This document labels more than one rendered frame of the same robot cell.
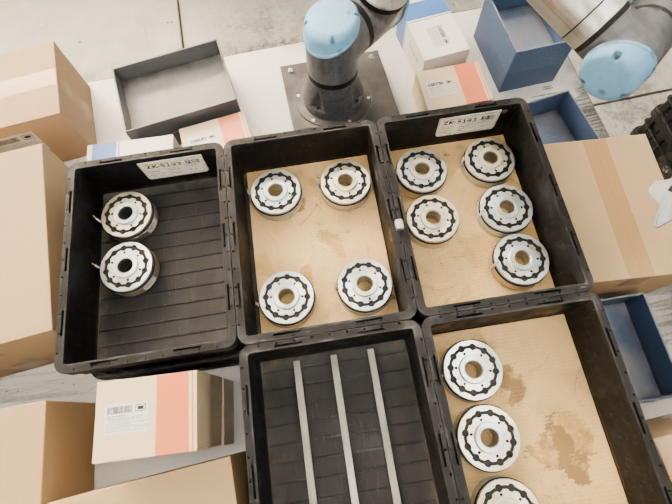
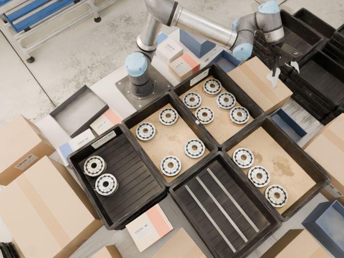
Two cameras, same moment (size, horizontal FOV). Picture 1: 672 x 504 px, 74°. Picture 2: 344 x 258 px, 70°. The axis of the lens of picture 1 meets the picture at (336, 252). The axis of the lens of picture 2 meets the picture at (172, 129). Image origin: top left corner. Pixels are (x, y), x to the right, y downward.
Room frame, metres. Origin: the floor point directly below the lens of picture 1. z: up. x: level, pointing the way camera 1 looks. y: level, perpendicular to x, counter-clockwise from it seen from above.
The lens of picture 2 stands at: (-0.05, 0.22, 2.02)
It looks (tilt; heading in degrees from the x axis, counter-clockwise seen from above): 67 degrees down; 332
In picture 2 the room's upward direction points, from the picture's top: 5 degrees counter-clockwise
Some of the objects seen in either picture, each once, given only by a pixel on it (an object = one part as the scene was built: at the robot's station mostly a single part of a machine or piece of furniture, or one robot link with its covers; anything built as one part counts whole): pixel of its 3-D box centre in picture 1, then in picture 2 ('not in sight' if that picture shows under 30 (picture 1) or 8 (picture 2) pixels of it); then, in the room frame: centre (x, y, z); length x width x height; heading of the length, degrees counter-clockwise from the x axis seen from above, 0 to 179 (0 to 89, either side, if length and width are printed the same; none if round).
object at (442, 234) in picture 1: (432, 218); (204, 114); (0.35, -0.19, 0.86); 0.10 x 0.10 x 0.01
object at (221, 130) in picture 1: (221, 148); (109, 125); (0.64, 0.26, 0.74); 0.16 x 0.12 x 0.07; 103
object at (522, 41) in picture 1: (525, 26); (198, 33); (0.86, -0.52, 0.81); 0.20 x 0.15 x 0.07; 8
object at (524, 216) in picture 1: (506, 208); (226, 100); (0.35, -0.34, 0.86); 0.10 x 0.10 x 0.01
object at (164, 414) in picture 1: (155, 415); (150, 227); (0.03, 0.32, 0.89); 0.16 x 0.12 x 0.07; 92
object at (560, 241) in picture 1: (468, 211); (215, 107); (0.35, -0.26, 0.87); 0.40 x 0.30 x 0.11; 4
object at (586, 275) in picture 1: (475, 199); (216, 102); (0.35, -0.26, 0.92); 0.40 x 0.30 x 0.02; 4
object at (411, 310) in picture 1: (313, 224); (168, 135); (0.33, 0.04, 0.92); 0.40 x 0.30 x 0.02; 4
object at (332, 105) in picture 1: (332, 82); (141, 81); (0.75, -0.03, 0.80); 0.15 x 0.15 x 0.10
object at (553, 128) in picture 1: (539, 134); (221, 68); (0.59, -0.52, 0.74); 0.20 x 0.15 x 0.07; 103
